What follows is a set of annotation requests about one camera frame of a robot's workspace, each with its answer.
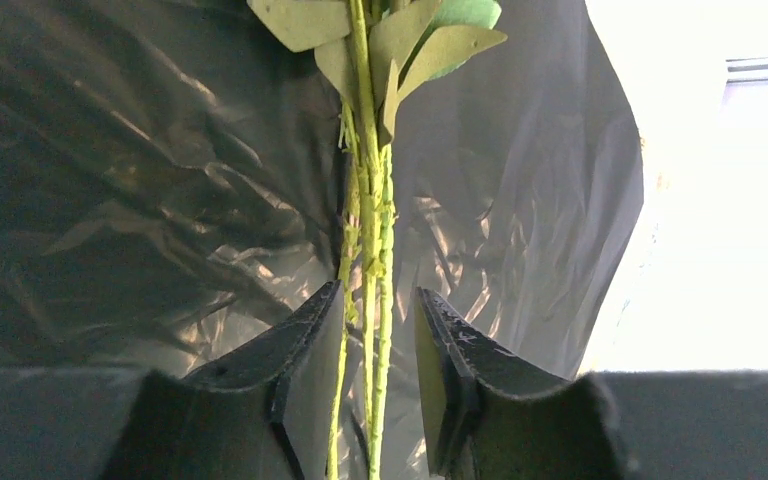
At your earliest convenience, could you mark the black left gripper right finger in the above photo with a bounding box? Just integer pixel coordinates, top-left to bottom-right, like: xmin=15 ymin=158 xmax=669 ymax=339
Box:
xmin=414 ymin=288 xmax=768 ymax=480

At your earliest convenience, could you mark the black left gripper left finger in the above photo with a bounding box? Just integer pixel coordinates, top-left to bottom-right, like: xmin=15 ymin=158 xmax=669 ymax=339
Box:
xmin=0 ymin=281 xmax=343 ymax=479

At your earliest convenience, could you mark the black wrapping paper sheet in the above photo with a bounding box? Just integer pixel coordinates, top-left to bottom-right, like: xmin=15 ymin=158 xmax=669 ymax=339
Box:
xmin=0 ymin=1 xmax=644 ymax=479

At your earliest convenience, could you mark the peach flower bouquet black wrap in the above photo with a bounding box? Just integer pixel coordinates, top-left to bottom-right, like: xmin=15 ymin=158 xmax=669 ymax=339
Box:
xmin=250 ymin=0 xmax=506 ymax=479

